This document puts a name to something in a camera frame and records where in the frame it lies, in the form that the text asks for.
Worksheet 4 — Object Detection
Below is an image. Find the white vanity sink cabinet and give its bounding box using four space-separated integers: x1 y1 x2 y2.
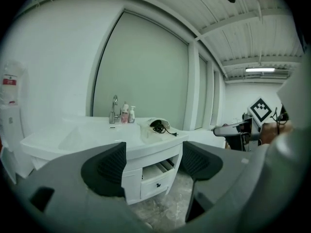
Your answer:
19 116 190 205

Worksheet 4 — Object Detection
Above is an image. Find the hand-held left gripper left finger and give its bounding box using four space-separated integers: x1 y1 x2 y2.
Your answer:
17 141 127 203

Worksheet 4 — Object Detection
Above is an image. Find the grey glass wall panel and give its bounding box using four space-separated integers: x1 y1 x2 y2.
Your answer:
93 10 190 131

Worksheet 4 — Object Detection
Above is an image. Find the white side cabinet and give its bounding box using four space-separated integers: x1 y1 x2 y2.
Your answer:
0 104 35 179

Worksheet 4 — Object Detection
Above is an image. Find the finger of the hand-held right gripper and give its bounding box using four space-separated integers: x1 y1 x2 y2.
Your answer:
210 124 244 137

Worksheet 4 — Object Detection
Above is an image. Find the chrome faucet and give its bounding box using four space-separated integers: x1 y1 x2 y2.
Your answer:
109 95 122 124

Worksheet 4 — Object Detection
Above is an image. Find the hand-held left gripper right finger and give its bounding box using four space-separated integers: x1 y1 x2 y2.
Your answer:
181 141 253 199

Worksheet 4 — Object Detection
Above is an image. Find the person's right forearm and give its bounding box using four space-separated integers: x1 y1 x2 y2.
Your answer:
261 121 292 145

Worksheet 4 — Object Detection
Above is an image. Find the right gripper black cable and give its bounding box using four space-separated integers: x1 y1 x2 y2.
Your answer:
271 107 289 125

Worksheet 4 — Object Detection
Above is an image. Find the pink bottle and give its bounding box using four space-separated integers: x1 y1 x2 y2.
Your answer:
121 101 130 124

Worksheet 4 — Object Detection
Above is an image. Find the cream drawstring bag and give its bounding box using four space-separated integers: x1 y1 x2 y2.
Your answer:
137 117 171 143

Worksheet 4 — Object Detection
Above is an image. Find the black hair dryer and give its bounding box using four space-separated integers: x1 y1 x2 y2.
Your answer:
150 120 177 138

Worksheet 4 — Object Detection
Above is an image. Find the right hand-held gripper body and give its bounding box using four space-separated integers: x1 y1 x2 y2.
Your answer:
225 96 272 152

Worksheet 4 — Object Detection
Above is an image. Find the ceiling tube light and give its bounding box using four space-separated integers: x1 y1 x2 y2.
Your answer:
245 67 276 73

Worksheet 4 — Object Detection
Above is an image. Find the white vanity drawer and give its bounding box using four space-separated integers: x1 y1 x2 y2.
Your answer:
140 159 175 200

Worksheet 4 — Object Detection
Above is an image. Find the white pump bottle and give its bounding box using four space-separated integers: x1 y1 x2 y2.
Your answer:
128 105 136 124

